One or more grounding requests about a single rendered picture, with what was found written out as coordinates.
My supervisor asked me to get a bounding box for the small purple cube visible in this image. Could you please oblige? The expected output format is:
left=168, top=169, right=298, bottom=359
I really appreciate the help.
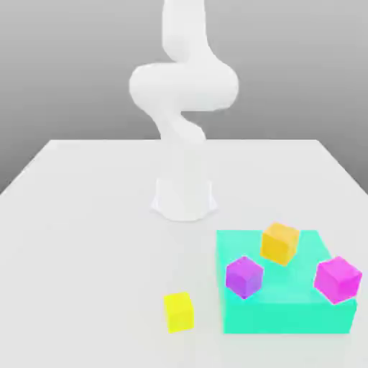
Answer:
left=225, top=255, right=265, bottom=300

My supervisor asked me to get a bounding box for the small orange cube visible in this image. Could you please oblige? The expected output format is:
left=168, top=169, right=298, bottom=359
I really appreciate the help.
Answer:
left=259, top=221, right=300, bottom=267

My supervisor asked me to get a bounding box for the small magenta cube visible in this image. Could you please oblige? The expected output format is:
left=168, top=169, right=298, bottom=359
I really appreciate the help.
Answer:
left=313, top=255, right=364, bottom=305

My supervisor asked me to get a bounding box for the small yellow cube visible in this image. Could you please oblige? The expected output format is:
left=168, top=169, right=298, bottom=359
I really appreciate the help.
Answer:
left=162, top=291, right=195, bottom=334

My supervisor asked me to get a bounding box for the large turquoise box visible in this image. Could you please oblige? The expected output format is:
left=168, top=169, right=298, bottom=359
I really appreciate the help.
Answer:
left=215, top=229, right=358, bottom=335

